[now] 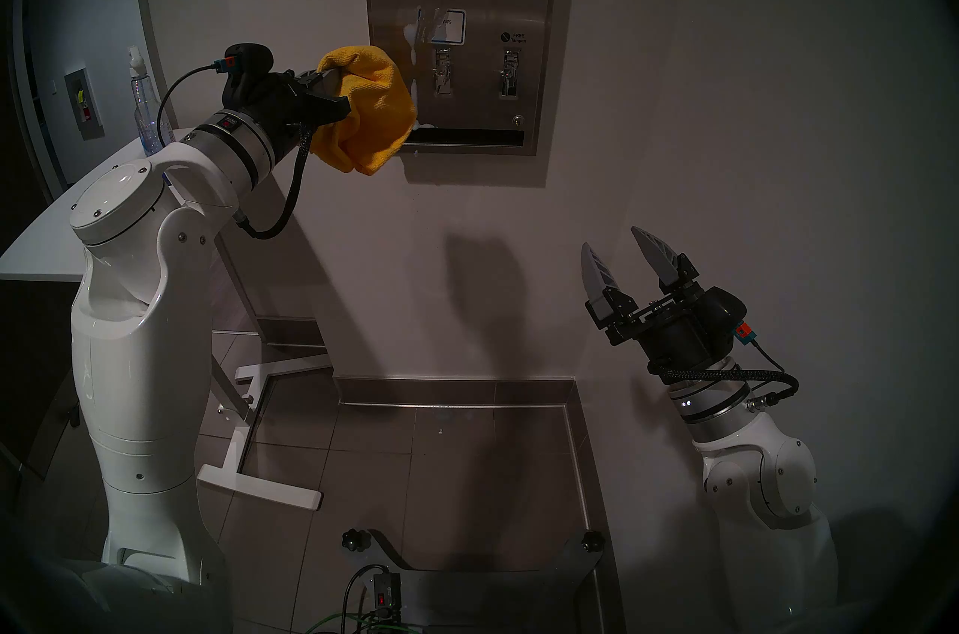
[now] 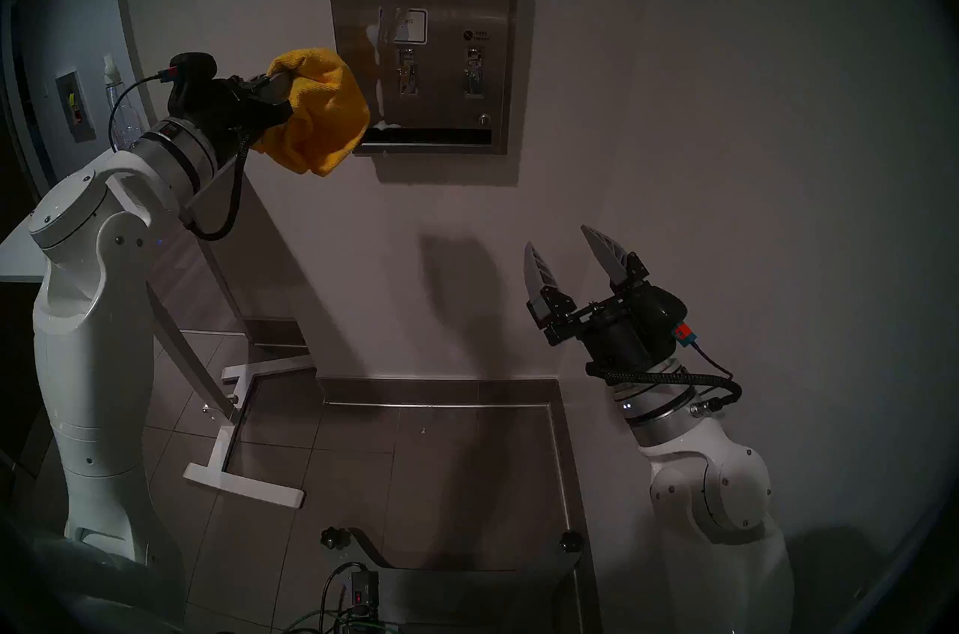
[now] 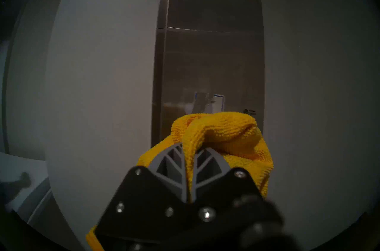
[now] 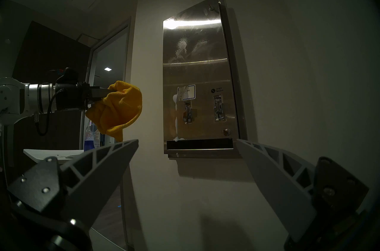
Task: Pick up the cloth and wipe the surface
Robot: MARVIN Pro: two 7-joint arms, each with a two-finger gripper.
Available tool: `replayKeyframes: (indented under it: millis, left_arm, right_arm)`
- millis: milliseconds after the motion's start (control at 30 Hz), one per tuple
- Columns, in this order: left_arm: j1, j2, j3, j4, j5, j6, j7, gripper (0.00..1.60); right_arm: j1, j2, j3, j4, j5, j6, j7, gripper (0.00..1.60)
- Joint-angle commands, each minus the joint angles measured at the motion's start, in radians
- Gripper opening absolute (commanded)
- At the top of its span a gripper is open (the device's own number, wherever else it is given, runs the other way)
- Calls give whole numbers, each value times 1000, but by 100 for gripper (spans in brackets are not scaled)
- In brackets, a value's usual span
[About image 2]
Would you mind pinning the white table leg frame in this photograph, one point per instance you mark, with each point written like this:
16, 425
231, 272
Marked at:
240, 486

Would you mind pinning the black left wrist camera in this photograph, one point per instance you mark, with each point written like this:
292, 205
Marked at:
193, 70

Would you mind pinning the black star knob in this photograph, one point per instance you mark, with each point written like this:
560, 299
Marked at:
335, 538
572, 541

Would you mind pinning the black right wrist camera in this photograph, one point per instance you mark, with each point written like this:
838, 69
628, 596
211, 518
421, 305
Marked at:
667, 304

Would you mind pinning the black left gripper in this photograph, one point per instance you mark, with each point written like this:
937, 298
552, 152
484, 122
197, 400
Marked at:
225, 115

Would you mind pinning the metal dispenser lever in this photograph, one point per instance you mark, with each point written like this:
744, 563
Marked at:
474, 74
407, 74

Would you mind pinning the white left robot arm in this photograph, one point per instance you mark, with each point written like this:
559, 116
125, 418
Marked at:
97, 355

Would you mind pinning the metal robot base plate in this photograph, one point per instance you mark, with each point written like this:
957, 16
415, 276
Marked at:
464, 595

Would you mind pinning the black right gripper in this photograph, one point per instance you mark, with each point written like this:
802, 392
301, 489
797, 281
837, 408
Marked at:
622, 334

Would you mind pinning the black box red switch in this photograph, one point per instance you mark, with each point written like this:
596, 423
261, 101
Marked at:
365, 591

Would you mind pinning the clear spray bottle blue liquid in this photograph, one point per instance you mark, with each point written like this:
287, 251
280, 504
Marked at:
120, 108

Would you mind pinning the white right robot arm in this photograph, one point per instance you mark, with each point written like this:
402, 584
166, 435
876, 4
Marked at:
712, 490

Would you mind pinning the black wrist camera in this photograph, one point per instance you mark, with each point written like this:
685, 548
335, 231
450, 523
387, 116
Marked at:
193, 70
667, 304

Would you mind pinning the yellow microfibre cloth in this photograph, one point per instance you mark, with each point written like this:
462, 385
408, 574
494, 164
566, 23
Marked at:
330, 115

